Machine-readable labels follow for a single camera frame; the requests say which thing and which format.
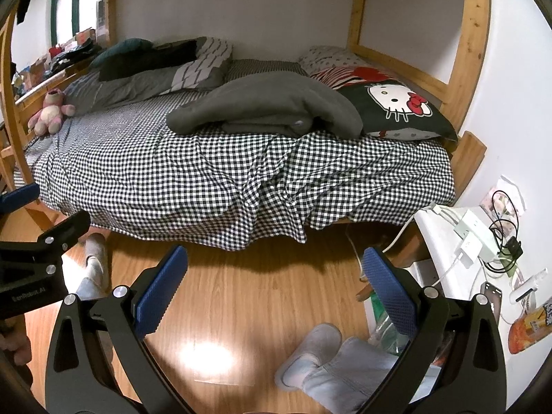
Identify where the person's left hand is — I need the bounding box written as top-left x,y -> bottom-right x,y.
0,317 -> 34,369

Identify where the black charger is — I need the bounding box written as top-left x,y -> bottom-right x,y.
502,237 -> 523,259

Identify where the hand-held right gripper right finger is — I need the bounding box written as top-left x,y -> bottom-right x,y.
358,247 -> 507,414

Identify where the brown rectangular case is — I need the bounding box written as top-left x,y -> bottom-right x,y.
483,282 -> 504,324

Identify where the black white checkered bed sheet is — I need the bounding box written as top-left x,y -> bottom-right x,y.
13,58 -> 458,253

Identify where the white cable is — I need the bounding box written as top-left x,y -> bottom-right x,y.
379,207 -> 438,253

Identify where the white side table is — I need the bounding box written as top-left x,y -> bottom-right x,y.
405,207 -> 552,380

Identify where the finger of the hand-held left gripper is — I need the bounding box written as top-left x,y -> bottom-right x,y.
37,210 -> 92,274
0,183 -> 40,216

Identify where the green white power strip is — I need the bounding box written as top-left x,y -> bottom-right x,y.
448,209 -> 503,259

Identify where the white bottle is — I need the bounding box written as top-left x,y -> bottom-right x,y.
509,267 -> 550,311

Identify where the grey zip jacket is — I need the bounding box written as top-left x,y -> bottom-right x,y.
166,72 -> 365,139

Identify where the person's right leg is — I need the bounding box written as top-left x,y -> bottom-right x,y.
304,337 -> 441,414

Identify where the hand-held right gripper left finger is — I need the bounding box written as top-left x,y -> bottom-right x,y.
44,245 -> 195,414

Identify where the white dotted pillow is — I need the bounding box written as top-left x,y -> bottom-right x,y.
297,45 -> 367,74

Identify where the dark clothes pile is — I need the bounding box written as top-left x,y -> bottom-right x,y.
52,39 -> 104,72

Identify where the white power adapter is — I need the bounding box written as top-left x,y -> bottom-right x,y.
457,237 -> 484,268

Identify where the pink card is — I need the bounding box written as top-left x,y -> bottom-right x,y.
481,187 -> 507,218

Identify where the green framed window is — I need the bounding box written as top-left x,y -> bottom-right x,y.
47,0 -> 108,48

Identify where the dark green pillow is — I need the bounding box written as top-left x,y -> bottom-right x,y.
88,39 -> 154,72

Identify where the pink plush toy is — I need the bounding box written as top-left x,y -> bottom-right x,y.
28,88 -> 76,136

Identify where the black cable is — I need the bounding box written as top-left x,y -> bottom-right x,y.
489,190 -> 524,268

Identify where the orange snack packet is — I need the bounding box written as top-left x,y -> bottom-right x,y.
508,295 -> 552,354

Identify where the wooden bunk bed frame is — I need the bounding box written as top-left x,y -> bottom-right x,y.
0,0 -> 492,234

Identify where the red striped pillow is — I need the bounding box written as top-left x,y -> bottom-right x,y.
308,64 -> 404,91

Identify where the black cat print pillow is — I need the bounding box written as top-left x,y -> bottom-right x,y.
334,78 -> 459,143

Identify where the white slipper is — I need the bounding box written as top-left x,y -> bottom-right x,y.
275,323 -> 343,391

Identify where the grey slipper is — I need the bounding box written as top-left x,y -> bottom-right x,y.
84,233 -> 108,294

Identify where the green plastic bag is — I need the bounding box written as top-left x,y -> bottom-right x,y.
362,285 -> 453,367

